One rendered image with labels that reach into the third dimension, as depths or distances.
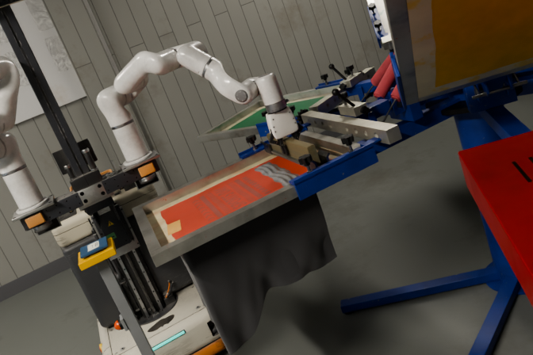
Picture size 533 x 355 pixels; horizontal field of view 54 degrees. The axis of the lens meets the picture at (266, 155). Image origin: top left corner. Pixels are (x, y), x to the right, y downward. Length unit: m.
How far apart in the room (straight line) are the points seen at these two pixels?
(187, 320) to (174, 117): 2.62
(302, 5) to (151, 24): 1.50
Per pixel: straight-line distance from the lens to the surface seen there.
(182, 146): 4.98
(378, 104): 2.06
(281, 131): 1.90
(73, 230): 2.77
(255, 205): 1.62
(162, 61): 1.97
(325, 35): 5.47
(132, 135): 2.17
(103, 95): 2.15
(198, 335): 2.71
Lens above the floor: 1.55
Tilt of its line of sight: 15 degrees down
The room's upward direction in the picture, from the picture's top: 21 degrees counter-clockwise
